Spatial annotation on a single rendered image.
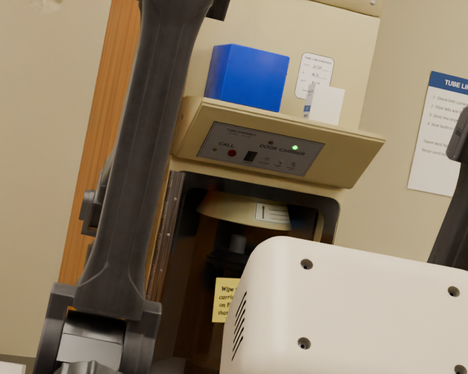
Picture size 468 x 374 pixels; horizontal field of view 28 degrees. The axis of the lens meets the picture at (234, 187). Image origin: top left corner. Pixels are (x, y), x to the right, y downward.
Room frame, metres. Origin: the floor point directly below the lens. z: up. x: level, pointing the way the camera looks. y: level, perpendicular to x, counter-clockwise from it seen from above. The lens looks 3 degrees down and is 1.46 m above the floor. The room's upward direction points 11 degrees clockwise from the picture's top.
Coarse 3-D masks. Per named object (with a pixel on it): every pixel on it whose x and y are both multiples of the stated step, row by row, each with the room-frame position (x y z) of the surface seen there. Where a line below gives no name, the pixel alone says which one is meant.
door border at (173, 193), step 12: (180, 180) 1.52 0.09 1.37; (168, 192) 1.51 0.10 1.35; (180, 192) 1.52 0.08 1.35; (168, 204) 1.52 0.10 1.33; (168, 216) 1.52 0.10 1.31; (168, 228) 1.52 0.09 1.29; (168, 240) 1.52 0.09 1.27; (156, 252) 1.51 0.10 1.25; (168, 252) 1.52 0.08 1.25; (156, 264) 1.52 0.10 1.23; (156, 276) 1.52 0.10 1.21; (156, 288) 1.52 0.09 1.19; (156, 300) 1.52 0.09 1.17
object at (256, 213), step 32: (192, 192) 1.53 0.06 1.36; (224, 192) 1.55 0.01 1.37; (256, 192) 1.56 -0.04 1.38; (288, 192) 1.58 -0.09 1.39; (192, 224) 1.53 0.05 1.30; (224, 224) 1.55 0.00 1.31; (256, 224) 1.57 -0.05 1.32; (288, 224) 1.58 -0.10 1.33; (320, 224) 1.60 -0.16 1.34; (192, 256) 1.54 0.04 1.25; (224, 256) 1.55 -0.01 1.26; (192, 288) 1.54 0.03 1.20; (160, 320) 1.53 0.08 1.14; (192, 320) 1.54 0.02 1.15; (160, 352) 1.53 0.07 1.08; (192, 352) 1.55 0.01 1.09
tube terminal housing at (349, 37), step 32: (256, 0) 1.55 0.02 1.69; (288, 0) 1.57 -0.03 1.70; (224, 32) 1.54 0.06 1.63; (256, 32) 1.56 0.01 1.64; (288, 32) 1.58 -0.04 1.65; (320, 32) 1.59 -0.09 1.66; (352, 32) 1.61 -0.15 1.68; (192, 64) 1.53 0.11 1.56; (352, 64) 1.62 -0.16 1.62; (288, 96) 1.58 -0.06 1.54; (352, 96) 1.62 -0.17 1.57; (192, 160) 1.54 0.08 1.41; (160, 192) 1.55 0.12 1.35; (320, 192) 1.61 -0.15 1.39
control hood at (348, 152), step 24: (192, 96) 1.48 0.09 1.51; (192, 120) 1.45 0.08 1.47; (216, 120) 1.45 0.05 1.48; (240, 120) 1.45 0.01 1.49; (264, 120) 1.46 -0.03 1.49; (288, 120) 1.46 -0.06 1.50; (312, 120) 1.48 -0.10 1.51; (192, 144) 1.48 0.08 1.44; (336, 144) 1.51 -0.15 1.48; (360, 144) 1.52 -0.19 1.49; (312, 168) 1.55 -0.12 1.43; (336, 168) 1.56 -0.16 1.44; (360, 168) 1.56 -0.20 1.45
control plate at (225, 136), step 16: (224, 128) 1.46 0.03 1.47; (240, 128) 1.46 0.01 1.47; (208, 144) 1.49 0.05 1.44; (224, 144) 1.49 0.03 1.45; (240, 144) 1.49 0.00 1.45; (256, 144) 1.49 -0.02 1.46; (288, 144) 1.50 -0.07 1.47; (304, 144) 1.50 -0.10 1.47; (320, 144) 1.51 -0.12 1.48; (224, 160) 1.52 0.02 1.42; (240, 160) 1.52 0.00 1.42; (256, 160) 1.52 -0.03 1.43; (272, 160) 1.53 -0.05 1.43; (288, 160) 1.53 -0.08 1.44; (304, 160) 1.53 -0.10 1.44; (304, 176) 1.57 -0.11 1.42
